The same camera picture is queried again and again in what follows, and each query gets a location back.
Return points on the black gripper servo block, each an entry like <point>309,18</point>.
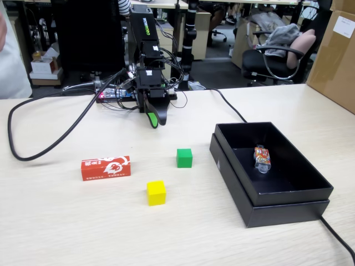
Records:
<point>157,94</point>

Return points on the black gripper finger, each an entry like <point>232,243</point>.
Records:
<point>163,109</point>
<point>153,120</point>

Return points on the green wooden cube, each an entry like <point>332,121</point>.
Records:
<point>184,159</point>

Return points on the red printed carton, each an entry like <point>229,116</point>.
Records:
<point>105,169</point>

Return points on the yellow wooden cube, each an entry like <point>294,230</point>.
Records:
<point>156,194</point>

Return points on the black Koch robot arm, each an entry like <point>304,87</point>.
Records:
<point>144,27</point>

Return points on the tan cardboard box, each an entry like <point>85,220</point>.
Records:
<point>238,47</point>

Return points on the seated person in black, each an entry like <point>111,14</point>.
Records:
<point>216,19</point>

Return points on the flat white box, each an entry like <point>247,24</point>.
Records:
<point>55,75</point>

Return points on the open white box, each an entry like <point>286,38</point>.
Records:
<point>52,51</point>

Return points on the white cardboard box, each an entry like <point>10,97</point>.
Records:
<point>41,66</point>

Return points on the black cardboard box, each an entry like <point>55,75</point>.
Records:
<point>294,197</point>

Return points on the black open box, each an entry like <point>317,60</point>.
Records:
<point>288,214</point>

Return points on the large labelled cardboard box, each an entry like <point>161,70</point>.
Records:
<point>330,69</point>

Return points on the plain cardboard box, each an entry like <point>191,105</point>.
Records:
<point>344,5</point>

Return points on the controller circuit board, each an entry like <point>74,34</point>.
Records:
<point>116,94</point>

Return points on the black jointed pole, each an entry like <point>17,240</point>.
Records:
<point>188,33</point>

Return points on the black swivel chair base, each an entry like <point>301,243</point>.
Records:
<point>219,33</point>

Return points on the black mesh office chair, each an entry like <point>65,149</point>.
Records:
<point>88,36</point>

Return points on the beige office desk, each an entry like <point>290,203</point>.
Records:
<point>166,3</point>

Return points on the person in striped shirt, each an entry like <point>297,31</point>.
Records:
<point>124,7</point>

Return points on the black armrest office chair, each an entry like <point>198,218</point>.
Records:
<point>252,59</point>

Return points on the brown flat tray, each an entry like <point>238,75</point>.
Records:
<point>45,82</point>

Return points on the clear plastic bag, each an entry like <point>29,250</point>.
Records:
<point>266,18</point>

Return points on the grey garment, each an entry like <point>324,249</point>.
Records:
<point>283,36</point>

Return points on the person in white shirt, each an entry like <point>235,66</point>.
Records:
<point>11,74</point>

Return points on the beige drawer cabinet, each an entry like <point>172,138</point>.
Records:
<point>22,33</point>

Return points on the pink cushion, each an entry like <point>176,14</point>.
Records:
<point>301,44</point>

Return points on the small wrist camera board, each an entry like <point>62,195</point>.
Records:
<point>126,83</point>

